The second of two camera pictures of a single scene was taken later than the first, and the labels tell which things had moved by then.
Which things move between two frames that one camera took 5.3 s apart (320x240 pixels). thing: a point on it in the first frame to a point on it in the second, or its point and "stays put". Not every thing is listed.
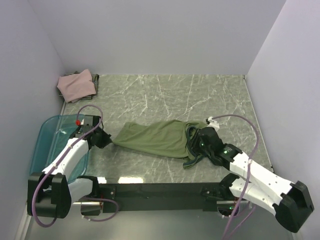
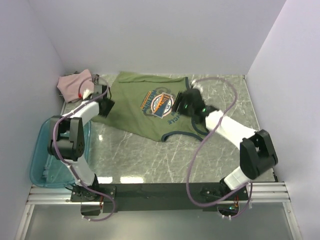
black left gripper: x=105 y=140 to x=109 y=104
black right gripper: x=194 y=143 to x=181 y=99
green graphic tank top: x=165 y=138 to x=143 y=107
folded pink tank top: x=75 y=86 stays put
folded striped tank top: x=95 y=78 stays put
